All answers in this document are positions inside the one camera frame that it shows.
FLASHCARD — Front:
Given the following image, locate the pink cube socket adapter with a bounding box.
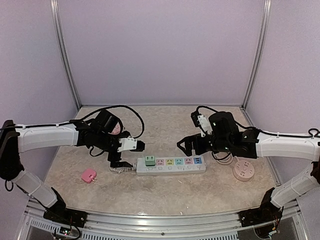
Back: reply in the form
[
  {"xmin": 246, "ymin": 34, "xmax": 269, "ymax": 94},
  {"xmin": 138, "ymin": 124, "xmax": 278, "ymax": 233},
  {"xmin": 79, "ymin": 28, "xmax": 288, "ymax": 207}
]
[{"xmin": 110, "ymin": 122, "xmax": 123, "ymax": 135}]

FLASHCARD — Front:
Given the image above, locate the aluminium front frame rail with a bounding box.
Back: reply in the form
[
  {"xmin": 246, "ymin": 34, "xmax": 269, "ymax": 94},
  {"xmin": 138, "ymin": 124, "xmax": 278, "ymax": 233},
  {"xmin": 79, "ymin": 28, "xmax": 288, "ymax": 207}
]
[{"xmin": 23, "ymin": 197, "xmax": 301, "ymax": 240}]

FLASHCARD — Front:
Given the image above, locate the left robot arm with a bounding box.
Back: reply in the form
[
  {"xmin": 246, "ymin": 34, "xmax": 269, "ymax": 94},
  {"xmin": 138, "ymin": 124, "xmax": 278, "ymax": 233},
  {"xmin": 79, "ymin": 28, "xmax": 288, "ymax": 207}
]
[{"xmin": 0, "ymin": 108, "xmax": 145, "ymax": 223}]

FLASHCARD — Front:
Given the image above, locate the white multicolour power strip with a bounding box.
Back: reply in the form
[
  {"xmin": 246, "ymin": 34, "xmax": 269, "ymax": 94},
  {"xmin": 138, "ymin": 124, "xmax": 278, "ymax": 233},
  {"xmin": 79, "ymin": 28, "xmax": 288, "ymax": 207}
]
[{"xmin": 136, "ymin": 155, "xmax": 207, "ymax": 176}]

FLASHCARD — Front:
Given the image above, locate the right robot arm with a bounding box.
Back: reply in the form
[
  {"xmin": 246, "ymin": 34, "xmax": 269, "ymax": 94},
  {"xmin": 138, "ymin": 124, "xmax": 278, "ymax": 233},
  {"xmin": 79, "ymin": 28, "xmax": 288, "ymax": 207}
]
[{"xmin": 177, "ymin": 111, "xmax": 320, "ymax": 222}]

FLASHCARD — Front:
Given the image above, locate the right black camera cable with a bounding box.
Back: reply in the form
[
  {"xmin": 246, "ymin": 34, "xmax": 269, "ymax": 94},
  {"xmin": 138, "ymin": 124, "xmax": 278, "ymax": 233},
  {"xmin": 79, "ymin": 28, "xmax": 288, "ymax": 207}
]
[{"xmin": 196, "ymin": 105, "xmax": 221, "ymax": 116}]

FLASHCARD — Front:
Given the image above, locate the pink round socket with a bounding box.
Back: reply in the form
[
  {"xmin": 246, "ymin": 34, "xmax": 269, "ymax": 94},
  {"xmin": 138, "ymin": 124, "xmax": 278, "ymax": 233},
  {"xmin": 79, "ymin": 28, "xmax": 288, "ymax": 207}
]
[{"xmin": 232, "ymin": 160, "xmax": 255, "ymax": 182}]

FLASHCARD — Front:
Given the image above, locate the black camera cable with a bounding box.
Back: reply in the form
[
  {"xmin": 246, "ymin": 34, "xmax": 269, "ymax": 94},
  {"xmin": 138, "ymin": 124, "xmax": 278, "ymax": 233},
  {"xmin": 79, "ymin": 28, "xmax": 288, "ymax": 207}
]
[
  {"xmin": 196, "ymin": 105, "xmax": 221, "ymax": 116},
  {"xmin": 79, "ymin": 104, "xmax": 146, "ymax": 138}
]

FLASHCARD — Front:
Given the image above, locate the left aluminium corner post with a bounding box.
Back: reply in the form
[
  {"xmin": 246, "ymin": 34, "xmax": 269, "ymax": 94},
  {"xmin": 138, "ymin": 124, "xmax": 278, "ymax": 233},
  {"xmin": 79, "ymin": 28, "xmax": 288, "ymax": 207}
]
[{"xmin": 49, "ymin": 0, "xmax": 82, "ymax": 110}]

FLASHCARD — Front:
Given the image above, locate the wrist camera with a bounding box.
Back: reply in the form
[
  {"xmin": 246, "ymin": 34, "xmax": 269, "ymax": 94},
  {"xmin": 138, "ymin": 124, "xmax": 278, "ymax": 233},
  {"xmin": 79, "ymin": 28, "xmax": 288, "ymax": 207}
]
[
  {"xmin": 190, "ymin": 110, "xmax": 212, "ymax": 137},
  {"xmin": 117, "ymin": 137, "xmax": 146, "ymax": 153}
]

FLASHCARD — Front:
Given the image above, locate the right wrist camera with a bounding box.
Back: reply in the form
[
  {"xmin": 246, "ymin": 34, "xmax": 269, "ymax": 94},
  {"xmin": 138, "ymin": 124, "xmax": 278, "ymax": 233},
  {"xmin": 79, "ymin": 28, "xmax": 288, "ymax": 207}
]
[{"xmin": 190, "ymin": 110, "xmax": 212, "ymax": 137}]

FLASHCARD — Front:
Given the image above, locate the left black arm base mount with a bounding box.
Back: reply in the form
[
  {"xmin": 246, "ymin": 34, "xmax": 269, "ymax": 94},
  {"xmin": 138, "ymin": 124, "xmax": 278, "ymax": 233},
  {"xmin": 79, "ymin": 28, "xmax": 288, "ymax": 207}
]
[{"xmin": 43, "ymin": 187, "xmax": 88, "ymax": 228}]

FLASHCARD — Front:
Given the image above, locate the aluminium corner post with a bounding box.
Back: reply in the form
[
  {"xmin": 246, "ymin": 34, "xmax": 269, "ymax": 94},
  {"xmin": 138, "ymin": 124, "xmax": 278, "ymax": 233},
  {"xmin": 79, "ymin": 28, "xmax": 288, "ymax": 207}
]
[
  {"xmin": 49, "ymin": 0, "xmax": 82, "ymax": 110},
  {"xmin": 241, "ymin": 0, "xmax": 272, "ymax": 112}
]

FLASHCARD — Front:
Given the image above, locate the right aluminium corner post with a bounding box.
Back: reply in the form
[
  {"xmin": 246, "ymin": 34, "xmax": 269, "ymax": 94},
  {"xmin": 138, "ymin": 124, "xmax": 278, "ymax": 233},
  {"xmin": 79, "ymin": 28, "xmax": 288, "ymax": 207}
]
[{"xmin": 241, "ymin": 0, "xmax": 272, "ymax": 112}]

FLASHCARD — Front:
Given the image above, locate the left black camera cable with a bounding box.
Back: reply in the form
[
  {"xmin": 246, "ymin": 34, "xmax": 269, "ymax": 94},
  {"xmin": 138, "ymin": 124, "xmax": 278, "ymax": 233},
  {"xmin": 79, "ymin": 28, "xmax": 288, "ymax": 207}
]
[{"xmin": 79, "ymin": 104, "xmax": 146, "ymax": 138}]

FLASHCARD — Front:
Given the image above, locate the pink plug adapter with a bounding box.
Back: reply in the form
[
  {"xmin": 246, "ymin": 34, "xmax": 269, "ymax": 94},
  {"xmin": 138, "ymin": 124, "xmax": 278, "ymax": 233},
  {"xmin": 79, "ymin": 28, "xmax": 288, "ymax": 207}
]
[{"xmin": 81, "ymin": 168, "xmax": 97, "ymax": 184}]

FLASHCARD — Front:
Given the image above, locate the white power strip cord plug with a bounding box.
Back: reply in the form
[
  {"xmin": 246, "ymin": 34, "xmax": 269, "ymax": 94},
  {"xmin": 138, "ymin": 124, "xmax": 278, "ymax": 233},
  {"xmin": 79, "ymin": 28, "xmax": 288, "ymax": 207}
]
[{"xmin": 109, "ymin": 163, "xmax": 137, "ymax": 174}]

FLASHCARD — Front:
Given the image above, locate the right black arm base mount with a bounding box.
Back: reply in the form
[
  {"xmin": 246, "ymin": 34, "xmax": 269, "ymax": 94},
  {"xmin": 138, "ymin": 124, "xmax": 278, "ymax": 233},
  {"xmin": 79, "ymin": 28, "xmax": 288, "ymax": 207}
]
[{"xmin": 238, "ymin": 187, "xmax": 283, "ymax": 227}]

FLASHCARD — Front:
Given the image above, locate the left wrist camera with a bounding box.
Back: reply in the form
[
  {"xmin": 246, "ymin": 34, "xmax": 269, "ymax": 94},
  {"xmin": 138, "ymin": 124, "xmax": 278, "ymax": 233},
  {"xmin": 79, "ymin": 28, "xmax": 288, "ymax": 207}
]
[{"xmin": 117, "ymin": 137, "xmax": 146, "ymax": 153}]

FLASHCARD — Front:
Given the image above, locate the green cube plug adapter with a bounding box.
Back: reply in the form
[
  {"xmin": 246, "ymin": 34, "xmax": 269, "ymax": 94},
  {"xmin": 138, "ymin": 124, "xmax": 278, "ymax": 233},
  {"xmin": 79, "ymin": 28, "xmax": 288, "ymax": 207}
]
[{"xmin": 144, "ymin": 155, "xmax": 156, "ymax": 167}]

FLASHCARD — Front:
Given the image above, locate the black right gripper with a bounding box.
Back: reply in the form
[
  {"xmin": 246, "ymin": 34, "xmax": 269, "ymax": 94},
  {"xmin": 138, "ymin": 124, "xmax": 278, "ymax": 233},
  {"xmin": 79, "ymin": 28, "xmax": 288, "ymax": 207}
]
[{"xmin": 177, "ymin": 132, "xmax": 232, "ymax": 156}]

